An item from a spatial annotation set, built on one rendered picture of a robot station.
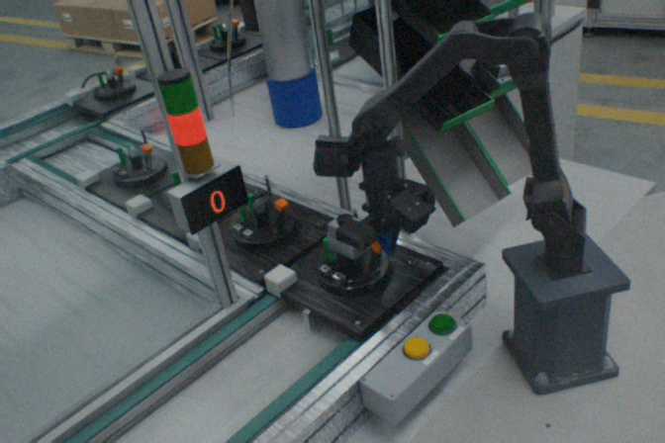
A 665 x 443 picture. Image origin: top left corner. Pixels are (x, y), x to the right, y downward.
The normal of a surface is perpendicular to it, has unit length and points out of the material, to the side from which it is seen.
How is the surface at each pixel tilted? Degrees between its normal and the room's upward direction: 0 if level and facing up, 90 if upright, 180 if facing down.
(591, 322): 90
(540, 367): 90
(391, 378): 0
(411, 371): 0
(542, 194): 60
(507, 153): 45
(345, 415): 90
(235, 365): 0
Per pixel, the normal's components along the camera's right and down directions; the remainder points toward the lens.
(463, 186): 0.32, -0.33
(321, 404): -0.14, -0.83
